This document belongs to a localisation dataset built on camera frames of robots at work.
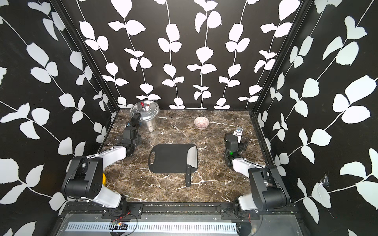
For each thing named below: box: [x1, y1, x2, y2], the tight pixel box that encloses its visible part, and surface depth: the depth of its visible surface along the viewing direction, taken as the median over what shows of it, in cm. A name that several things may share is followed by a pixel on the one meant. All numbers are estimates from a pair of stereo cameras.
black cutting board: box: [148, 143, 199, 174], surface depth 95 cm
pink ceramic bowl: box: [193, 116, 210, 130], surface depth 112 cm
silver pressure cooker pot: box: [129, 100, 161, 133], surface depth 103 cm
